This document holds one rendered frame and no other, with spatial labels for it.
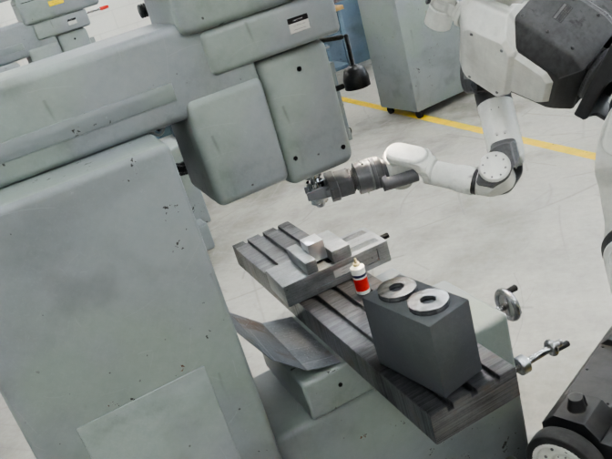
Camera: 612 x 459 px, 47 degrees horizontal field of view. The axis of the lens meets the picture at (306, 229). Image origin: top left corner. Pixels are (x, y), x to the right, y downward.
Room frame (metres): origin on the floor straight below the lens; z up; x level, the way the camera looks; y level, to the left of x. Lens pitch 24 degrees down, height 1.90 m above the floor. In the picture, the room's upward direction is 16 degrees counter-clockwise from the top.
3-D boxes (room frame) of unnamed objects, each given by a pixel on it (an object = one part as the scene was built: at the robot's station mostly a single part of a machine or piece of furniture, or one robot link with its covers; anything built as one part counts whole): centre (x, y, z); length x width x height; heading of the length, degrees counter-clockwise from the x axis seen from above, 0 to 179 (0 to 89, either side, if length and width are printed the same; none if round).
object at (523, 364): (1.78, -0.60, 0.48); 0.22 x 0.06 x 0.06; 109
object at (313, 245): (1.88, -0.01, 1.01); 0.06 x 0.05 x 0.06; 17
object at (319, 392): (1.74, -0.06, 0.76); 0.50 x 0.35 x 0.12; 109
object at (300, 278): (1.89, -0.03, 0.96); 0.35 x 0.15 x 0.11; 107
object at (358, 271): (1.74, -0.11, 0.96); 0.04 x 0.04 x 0.11
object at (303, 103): (1.74, -0.05, 1.47); 0.21 x 0.19 x 0.32; 19
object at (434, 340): (1.32, -0.18, 1.00); 0.22 x 0.12 x 0.20; 29
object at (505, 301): (1.91, -0.53, 0.60); 0.16 x 0.12 x 0.12; 109
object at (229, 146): (1.68, 0.13, 1.47); 0.24 x 0.19 x 0.26; 19
